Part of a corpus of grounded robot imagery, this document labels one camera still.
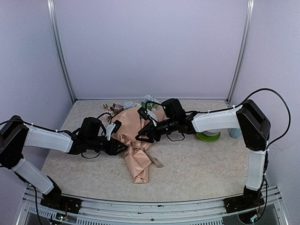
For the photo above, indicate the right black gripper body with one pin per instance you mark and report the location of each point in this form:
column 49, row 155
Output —
column 157, row 135

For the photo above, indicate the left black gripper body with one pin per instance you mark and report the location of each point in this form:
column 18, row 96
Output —
column 107, row 149

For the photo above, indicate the tan ribbon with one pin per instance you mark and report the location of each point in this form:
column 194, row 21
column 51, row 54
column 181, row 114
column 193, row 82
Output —
column 138, row 158

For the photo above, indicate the pink wrapping paper sheet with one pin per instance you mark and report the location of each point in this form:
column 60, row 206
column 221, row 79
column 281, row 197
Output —
column 131, row 124

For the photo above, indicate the pink rose stem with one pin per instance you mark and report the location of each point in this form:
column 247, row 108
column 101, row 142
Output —
column 114, row 109

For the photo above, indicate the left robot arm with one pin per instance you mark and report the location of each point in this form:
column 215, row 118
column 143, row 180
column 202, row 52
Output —
column 15, row 134

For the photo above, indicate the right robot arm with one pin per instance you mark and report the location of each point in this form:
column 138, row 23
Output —
column 253, row 124

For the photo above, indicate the green plate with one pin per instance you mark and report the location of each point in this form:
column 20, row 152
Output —
column 208, row 139

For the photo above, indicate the white ceramic bowl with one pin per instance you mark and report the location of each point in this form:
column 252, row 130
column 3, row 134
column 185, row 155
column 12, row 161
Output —
column 212, row 132

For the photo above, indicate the light blue cup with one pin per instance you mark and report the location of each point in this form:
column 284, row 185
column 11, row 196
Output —
column 235, row 133

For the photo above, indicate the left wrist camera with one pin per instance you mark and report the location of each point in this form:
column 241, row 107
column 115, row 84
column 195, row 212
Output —
column 112, row 129

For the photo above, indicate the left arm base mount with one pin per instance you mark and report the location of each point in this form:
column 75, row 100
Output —
column 58, row 201

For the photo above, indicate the front aluminium rail base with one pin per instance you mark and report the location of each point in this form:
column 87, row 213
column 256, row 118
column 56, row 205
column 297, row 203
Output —
column 106, row 212

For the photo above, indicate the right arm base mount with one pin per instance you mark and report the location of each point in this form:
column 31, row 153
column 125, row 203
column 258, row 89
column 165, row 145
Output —
column 249, row 199

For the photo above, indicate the left aluminium frame post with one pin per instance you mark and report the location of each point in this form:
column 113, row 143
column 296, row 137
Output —
column 59, row 49

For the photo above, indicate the aluminium frame post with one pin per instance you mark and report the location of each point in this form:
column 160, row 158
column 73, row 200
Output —
column 59, row 49
column 242, row 50

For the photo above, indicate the right aluminium frame post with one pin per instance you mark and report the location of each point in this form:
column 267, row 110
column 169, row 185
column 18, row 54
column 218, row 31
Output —
column 242, row 50

